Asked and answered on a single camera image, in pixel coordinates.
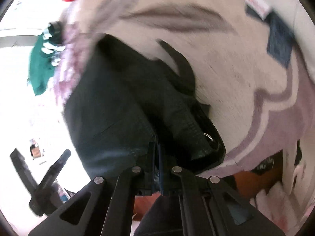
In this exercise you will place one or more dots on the pink printed blanket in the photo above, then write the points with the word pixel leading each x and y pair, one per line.
pixel 221 78

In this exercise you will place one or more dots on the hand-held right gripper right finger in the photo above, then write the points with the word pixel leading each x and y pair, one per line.
pixel 161 162

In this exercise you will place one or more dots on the brown wooden furniture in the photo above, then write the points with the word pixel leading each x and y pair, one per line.
pixel 248 183

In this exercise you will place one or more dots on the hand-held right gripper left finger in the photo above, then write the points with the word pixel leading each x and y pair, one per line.
pixel 152 162

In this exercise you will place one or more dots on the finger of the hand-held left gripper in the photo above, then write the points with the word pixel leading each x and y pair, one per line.
pixel 23 167
pixel 55 167

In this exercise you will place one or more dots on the green garment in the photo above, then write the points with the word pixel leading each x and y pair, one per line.
pixel 39 66

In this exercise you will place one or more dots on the blue denim garment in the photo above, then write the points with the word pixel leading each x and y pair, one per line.
pixel 280 39

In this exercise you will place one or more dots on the white pink fluffy cloth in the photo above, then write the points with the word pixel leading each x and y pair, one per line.
pixel 290 196

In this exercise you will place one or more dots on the black jacket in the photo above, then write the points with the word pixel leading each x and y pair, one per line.
pixel 118 108

